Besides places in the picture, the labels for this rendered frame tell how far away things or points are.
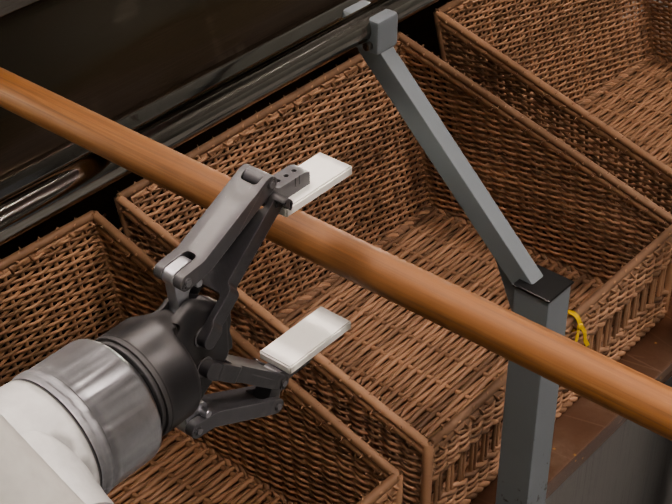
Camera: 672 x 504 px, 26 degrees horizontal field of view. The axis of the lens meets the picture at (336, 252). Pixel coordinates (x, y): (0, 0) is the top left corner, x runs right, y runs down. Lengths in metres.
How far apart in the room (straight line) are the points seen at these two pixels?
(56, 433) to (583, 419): 1.07
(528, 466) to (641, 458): 0.50
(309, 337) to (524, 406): 0.47
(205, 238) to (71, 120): 0.29
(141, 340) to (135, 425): 0.06
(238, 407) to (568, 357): 0.23
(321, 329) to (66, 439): 0.28
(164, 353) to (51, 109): 0.35
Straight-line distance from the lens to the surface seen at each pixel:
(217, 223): 0.93
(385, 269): 1.00
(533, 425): 1.50
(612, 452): 1.91
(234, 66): 1.79
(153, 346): 0.91
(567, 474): 1.79
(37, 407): 0.86
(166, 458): 1.76
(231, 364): 0.98
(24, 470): 0.64
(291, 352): 1.05
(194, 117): 1.25
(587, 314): 1.76
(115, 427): 0.88
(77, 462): 0.85
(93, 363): 0.89
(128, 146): 1.15
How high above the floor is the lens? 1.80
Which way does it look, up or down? 36 degrees down
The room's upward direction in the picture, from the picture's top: straight up
